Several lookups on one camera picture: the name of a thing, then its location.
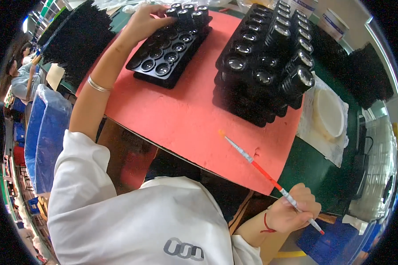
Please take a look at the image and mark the stack of coloured crates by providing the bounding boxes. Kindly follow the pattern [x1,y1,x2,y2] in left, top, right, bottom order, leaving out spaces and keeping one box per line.
[13,98,27,166]

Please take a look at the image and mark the clear plastic bag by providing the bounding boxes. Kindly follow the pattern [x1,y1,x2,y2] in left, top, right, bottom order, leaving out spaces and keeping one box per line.
[93,0,153,14]

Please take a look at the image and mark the blue plastic crate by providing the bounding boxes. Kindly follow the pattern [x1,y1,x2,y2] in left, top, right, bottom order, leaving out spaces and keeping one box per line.
[297,215,377,265]

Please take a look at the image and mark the white paper scrap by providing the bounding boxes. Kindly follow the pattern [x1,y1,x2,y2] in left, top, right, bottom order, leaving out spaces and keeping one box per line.
[342,214,369,236]

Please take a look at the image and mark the person's right hand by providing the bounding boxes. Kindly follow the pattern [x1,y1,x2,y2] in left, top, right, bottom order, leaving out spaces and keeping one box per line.
[268,183,322,234]

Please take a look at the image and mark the red and white paintbrush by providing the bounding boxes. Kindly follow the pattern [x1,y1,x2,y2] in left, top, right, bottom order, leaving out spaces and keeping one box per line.
[218,130,325,236]

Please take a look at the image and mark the black cable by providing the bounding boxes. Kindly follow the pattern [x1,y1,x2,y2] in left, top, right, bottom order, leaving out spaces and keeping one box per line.
[360,136,375,156]

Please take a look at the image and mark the red foam mat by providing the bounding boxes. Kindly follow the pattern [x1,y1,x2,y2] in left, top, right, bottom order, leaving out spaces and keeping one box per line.
[76,10,304,196]

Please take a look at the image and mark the silver bangle bracelet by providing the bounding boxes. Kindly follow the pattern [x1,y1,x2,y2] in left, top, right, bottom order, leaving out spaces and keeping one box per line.
[87,76,113,93]

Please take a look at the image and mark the person's left hand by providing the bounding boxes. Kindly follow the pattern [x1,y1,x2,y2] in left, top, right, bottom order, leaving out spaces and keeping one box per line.
[124,4,177,44]

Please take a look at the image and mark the white paper cup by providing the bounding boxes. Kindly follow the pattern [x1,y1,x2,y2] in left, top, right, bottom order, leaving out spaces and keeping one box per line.
[318,8,350,42]
[290,0,319,19]

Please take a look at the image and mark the person's body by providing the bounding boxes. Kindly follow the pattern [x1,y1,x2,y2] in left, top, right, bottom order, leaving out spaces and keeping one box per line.
[47,130,263,265]

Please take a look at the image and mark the red string bracelet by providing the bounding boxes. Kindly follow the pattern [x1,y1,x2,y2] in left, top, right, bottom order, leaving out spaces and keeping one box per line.
[260,209,277,233]

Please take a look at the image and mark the rows of glass-topped lenses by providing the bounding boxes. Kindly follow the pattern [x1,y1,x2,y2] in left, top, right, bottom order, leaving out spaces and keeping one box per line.
[219,0,316,100]

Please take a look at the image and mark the group of black lens barrels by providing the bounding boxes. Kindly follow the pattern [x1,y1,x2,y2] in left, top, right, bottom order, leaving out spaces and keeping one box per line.
[171,3,209,24]

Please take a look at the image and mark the stack of black lens trays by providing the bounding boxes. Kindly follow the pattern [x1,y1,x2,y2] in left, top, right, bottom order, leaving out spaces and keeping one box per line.
[213,0,316,128]

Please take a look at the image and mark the white round dish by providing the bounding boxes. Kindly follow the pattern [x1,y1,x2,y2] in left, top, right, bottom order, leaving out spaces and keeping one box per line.
[312,88,345,140]

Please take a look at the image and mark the beige paper piece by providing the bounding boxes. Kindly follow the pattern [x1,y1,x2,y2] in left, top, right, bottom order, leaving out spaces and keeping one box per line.
[46,63,66,91]

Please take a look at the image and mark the cluttered storage rack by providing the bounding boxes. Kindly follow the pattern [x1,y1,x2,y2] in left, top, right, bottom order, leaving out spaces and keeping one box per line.
[0,156,54,262]

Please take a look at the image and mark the yellow tape strip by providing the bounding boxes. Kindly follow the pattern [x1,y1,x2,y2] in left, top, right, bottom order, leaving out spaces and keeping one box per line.
[274,251,307,259]

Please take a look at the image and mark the stack of clear trays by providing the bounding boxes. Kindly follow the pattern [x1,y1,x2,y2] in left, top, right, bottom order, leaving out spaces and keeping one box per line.
[348,116,398,222]

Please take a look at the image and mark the black bristly tray stack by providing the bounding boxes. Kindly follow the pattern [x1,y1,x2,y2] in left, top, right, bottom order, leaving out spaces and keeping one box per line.
[36,0,117,88]
[310,21,394,110]

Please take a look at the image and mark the black lens tray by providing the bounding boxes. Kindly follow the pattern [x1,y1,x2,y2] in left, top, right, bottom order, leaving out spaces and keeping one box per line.
[125,15,213,89]

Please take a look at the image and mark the blue plastic-lined crate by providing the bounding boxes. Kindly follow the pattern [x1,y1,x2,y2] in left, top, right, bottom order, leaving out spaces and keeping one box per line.
[24,84,73,194]

